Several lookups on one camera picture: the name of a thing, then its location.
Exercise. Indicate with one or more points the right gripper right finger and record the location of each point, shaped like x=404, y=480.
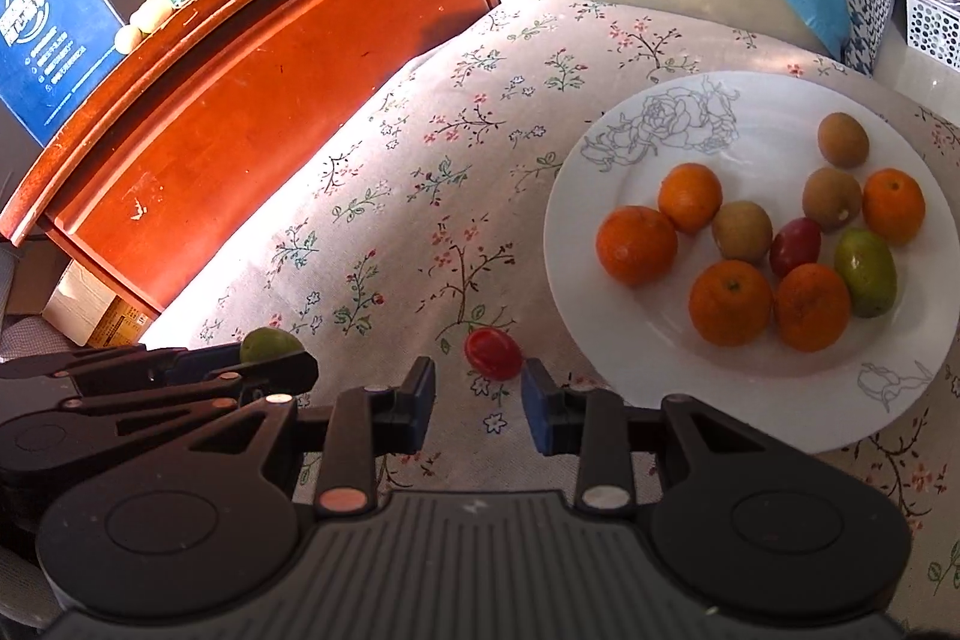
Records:
x=591, y=425

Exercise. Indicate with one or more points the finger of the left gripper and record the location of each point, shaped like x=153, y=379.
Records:
x=89, y=371
x=292, y=374

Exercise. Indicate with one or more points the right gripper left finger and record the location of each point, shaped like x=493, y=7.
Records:
x=366, y=423

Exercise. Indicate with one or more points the green lime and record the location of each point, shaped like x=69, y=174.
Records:
x=866, y=265
x=267, y=343

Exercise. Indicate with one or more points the red cherry tomato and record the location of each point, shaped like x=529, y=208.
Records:
x=493, y=353
x=796, y=244

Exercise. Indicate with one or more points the orange tangerine with stem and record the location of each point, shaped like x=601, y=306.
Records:
x=636, y=245

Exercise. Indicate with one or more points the brown kiwi front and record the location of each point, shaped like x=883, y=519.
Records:
x=742, y=231

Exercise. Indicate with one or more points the brown kiwi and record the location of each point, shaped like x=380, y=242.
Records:
x=842, y=141
x=742, y=231
x=832, y=198

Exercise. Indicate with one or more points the red wooden cabinet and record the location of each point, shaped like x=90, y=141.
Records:
x=204, y=121

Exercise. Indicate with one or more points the white floral plate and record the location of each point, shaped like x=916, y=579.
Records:
x=758, y=133

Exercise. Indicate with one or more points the blue cardboard box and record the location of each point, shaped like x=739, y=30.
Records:
x=54, y=54

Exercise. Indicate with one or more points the cream round objects on cabinet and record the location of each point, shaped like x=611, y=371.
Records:
x=145, y=20

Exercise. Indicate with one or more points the white perforated plastic basket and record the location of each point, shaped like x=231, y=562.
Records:
x=932, y=28

